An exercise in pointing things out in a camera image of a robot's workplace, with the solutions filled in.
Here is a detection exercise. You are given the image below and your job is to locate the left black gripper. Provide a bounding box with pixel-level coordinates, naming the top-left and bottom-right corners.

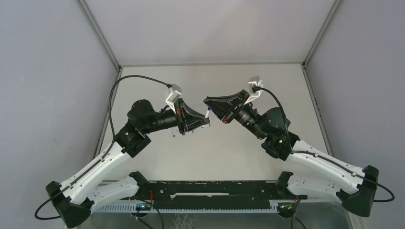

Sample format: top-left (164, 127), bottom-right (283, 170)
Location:
top-left (142, 97), bottom-right (209, 134)

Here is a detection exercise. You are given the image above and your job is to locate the black camera cable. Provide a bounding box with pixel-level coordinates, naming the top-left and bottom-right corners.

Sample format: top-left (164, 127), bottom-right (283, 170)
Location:
top-left (34, 74), bottom-right (173, 221)
top-left (253, 87), bottom-right (395, 203)

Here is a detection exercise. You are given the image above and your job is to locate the right black camera cable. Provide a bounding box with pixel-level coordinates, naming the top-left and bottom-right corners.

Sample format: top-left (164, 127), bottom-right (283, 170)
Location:
top-left (253, 87), bottom-right (395, 203)

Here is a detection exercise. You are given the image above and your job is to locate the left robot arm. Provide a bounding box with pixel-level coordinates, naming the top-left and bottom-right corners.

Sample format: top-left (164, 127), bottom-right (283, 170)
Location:
top-left (46, 98), bottom-right (210, 229)

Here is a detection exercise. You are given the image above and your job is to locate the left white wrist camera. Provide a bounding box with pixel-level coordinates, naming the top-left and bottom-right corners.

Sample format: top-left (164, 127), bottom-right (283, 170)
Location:
top-left (165, 84), bottom-right (182, 112)

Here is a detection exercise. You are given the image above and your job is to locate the left black camera cable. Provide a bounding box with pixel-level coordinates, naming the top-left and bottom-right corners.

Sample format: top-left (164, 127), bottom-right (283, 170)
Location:
top-left (34, 74), bottom-right (173, 221)

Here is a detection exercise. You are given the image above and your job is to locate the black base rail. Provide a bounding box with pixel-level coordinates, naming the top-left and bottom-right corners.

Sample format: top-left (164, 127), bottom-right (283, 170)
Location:
top-left (136, 180), bottom-right (298, 210)

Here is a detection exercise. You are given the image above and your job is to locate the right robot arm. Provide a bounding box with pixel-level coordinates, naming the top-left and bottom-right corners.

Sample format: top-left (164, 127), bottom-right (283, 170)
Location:
top-left (203, 90), bottom-right (379, 217)

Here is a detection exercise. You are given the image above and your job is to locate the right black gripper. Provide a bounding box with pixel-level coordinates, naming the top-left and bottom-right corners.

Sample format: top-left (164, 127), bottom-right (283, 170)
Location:
top-left (203, 91), bottom-right (266, 141)

